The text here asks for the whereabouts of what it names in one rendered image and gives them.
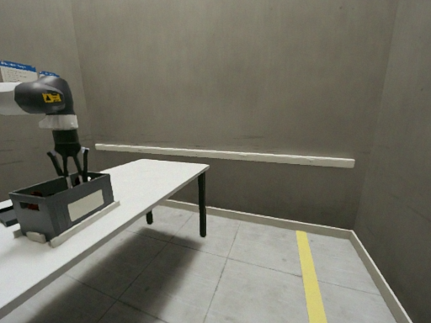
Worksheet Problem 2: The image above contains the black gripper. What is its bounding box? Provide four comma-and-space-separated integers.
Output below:
46, 130, 89, 188

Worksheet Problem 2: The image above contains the grey plastic crate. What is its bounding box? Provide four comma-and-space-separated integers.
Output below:
8, 172, 114, 242

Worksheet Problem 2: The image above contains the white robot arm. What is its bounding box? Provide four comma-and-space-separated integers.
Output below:
0, 76, 78, 130

